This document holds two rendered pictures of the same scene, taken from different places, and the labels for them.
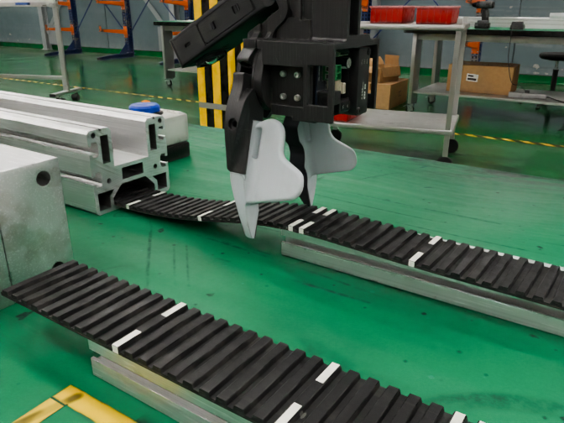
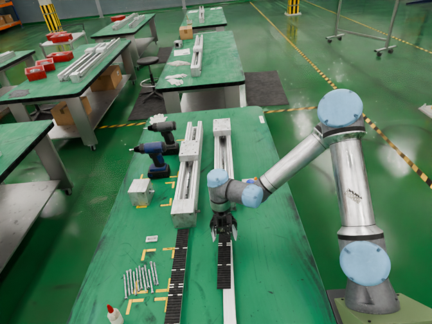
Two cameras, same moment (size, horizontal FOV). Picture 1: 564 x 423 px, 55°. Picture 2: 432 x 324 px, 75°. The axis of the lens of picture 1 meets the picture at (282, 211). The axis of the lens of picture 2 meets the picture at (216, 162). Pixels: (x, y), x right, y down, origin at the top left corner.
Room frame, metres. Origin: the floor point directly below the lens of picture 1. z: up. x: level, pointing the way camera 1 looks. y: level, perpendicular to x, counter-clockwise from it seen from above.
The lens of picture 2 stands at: (0.03, -0.68, 1.76)
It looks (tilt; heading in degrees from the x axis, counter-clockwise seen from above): 35 degrees down; 60
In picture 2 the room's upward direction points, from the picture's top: 7 degrees counter-clockwise
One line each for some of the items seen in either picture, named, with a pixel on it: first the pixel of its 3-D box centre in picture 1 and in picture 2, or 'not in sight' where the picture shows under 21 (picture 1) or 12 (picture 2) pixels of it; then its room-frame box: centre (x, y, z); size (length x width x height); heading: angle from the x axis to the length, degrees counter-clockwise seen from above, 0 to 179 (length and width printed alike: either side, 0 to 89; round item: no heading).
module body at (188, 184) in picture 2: not in sight; (191, 159); (0.60, 0.59, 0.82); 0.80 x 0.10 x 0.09; 56
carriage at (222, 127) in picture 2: not in sight; (222, 128); (0.90, 0.69, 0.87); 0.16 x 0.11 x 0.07; 56
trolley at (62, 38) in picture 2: not in sight; (72, 57); (0.76, 5.62, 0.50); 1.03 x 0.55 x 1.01; 62
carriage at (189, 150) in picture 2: not in sight; (190, 152); (0.60, 0.59, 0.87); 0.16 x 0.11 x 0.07; 56
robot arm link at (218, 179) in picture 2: not in sight; (219, 186); (0.42, -0.01, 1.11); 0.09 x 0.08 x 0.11; 116
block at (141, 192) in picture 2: not in sight; (143, 192); (0.26, 0.49, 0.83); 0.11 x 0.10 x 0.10; 142
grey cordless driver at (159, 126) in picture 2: not in sight; (162, 138); (0.54, 0.83, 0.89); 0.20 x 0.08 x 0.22; 148
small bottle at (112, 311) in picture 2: not in sight; (113, 314); (-0.06, -0.04, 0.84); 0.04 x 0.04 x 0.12
